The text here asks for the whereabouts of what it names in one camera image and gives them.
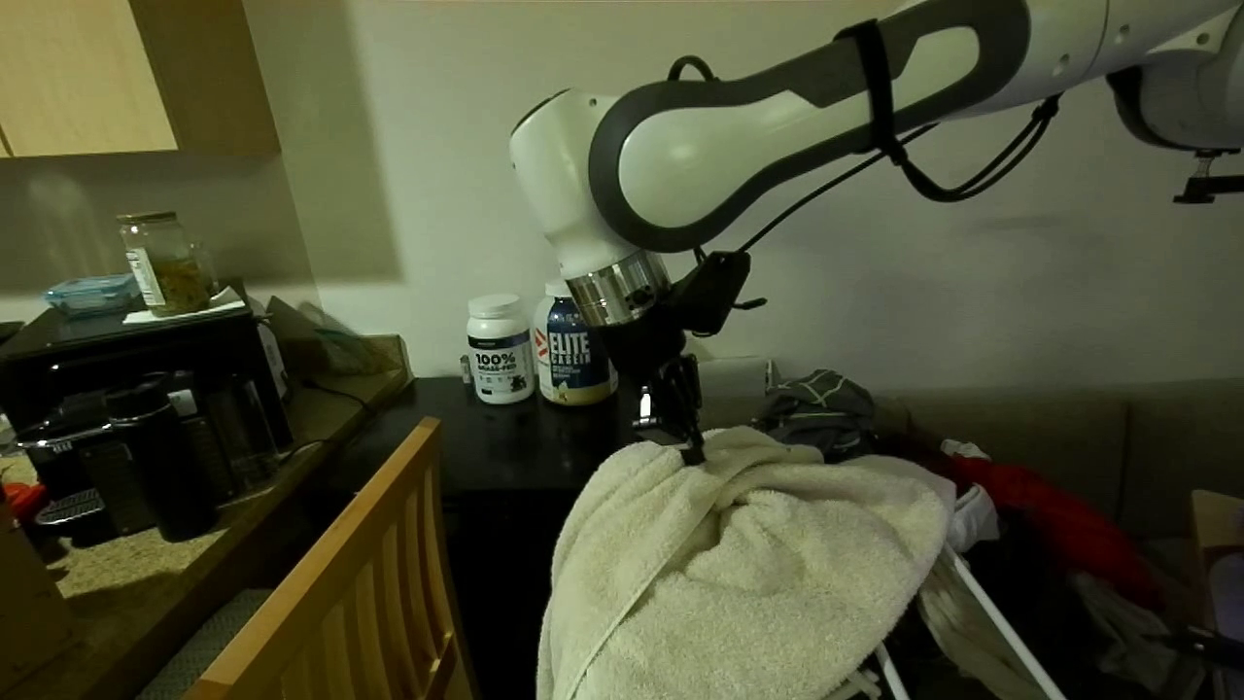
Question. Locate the dark clothes pile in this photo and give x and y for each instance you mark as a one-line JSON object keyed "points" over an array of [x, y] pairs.
{"points": [[826, 411]]}

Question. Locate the black coffee machine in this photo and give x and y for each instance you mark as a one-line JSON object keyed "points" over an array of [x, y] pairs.
{"points": [[165, 421]]}

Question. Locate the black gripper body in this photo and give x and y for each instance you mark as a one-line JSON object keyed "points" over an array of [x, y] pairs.
{"points": [[642, 321]]}

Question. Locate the wooden chair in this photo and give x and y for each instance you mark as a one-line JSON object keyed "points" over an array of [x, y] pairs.
{"points": [[367, 612]]}

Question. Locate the white wire drying rack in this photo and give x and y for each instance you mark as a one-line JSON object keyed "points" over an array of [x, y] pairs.
{"points": [[955, 643]]}

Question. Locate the glass jar with lid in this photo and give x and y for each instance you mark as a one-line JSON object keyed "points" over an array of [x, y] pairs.
{"points": [[165, 262]]}

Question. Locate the red garment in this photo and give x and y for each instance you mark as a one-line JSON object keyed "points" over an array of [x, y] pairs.
{"points": [[1072, 526]]}

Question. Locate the white supplement tub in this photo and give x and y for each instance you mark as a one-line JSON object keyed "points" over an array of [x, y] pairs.
{"points": [[500, 346]]}

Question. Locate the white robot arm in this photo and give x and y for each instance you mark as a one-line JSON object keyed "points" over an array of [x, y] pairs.
{"points": [[636, 188]]}

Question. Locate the blue white protein tub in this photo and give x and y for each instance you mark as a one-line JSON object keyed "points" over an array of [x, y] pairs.
{"points": [[569, 364]]}

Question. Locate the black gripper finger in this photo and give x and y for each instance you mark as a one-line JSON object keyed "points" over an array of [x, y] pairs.
{"points": [[688, 443]]}

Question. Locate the cream terry towel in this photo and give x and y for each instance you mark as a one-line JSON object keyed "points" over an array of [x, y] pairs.
{"points": [[757, 571]]}

